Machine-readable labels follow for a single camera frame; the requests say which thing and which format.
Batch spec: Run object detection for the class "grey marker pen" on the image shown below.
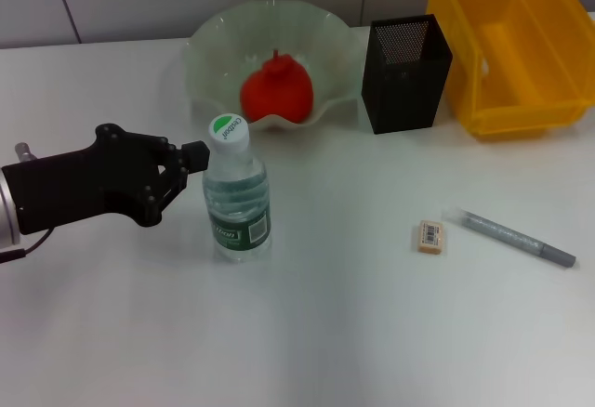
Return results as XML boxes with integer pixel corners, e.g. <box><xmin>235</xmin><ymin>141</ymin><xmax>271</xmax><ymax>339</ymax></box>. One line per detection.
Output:
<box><xmin>441</xmin><ymin>207</ymin><xmax>577</xmax><ymax>269</ymax></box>

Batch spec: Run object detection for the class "yellow plastic storage bin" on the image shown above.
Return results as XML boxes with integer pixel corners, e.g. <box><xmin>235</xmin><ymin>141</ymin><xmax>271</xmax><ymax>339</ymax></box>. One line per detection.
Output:
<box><xmin>425</xmin><ymin>0</ymin><xmax>595</xmax><ymax>142</ymax></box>

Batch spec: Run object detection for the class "clear green-label water bottle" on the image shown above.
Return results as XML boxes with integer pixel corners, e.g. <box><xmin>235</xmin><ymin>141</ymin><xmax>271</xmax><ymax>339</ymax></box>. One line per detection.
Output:
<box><xmin>202</xmin><ymin>112</ymin><xmax>272</xmax><ymax>264</ymax></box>

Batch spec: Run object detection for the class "pale green wavy fruit bowl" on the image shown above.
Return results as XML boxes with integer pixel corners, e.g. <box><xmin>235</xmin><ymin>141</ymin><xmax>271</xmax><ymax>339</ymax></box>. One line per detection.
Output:
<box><xmin>185</xmin><ymin>0</ymin><xmax>366</xmax><ymax>133</ymax></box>

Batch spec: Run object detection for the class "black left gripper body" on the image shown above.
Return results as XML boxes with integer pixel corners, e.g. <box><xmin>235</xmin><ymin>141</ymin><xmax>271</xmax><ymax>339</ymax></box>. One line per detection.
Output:
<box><xmin>2</xmin><ymin>123</ymin><xmax>173</xmax><ymax>235</ymax></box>

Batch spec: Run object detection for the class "orange fruit with knob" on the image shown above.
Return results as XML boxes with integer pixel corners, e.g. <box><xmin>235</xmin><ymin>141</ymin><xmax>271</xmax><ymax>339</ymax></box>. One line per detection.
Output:
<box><xmin>240</xmin><ymin>48</ymin><xmax>314</xmax><ymax>125</ymax></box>

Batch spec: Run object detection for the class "black mesh pen holder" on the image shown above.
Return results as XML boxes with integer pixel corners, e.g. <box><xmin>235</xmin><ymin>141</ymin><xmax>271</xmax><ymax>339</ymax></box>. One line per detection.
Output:
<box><xmin>361</xmin><ymin>13</ymin><xmax>454</xmax><ymax>136</ymax></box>

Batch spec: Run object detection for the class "beige eraser with barcode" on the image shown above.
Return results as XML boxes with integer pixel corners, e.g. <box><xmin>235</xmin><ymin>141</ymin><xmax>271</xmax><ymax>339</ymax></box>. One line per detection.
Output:
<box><xmin>412</xmin><ymin>219</ymin><xmax>446</xmax><ymax>256</ymax></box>

